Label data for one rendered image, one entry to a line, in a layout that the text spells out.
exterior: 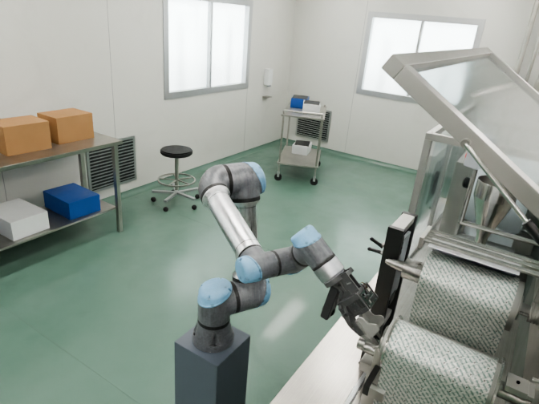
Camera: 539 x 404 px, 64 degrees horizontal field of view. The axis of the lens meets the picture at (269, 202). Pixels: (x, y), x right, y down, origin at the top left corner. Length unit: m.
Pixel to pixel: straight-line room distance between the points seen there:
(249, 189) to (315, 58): 5.88
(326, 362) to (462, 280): 0.59
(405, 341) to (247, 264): 0.44
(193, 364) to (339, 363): 0.52
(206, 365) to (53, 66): 3.34
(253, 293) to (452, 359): 0.72
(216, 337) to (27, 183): 3.17
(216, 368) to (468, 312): 0.82
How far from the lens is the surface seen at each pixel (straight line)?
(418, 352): 1.16
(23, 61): 4.27
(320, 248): 1.16
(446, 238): 1.36
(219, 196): 1.36
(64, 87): 4.48
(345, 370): 1.63
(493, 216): 1.73
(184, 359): 1.69
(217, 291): 1.52
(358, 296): 1.15
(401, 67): 0.79
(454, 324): 1.36
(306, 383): 1.56
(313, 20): 7.28
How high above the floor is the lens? 2.01
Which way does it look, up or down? 23 degrees down
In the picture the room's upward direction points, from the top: 5 degrees clockwise
